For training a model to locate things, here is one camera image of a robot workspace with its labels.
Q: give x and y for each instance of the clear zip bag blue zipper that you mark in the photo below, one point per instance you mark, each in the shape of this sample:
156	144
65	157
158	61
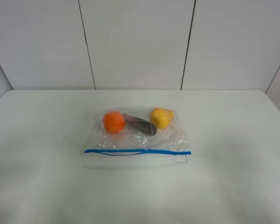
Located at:
171	140

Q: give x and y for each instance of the dark purple eggplant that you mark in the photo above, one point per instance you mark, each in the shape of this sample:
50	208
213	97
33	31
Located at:
141	125

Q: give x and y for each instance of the orange fruit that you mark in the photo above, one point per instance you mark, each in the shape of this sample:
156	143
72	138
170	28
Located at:
113	122

